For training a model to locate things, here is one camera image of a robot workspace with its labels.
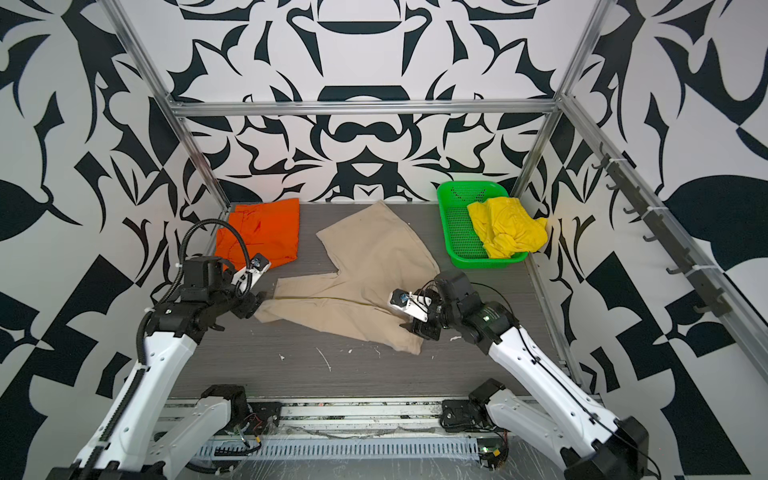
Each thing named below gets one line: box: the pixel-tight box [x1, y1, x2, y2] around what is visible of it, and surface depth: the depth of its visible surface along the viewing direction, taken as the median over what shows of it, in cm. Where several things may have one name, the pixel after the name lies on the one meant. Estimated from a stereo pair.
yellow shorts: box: [467, 197, 549, 258], surface depth 101 cm
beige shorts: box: [254, 200, 439, 356], surface depth 100 cm
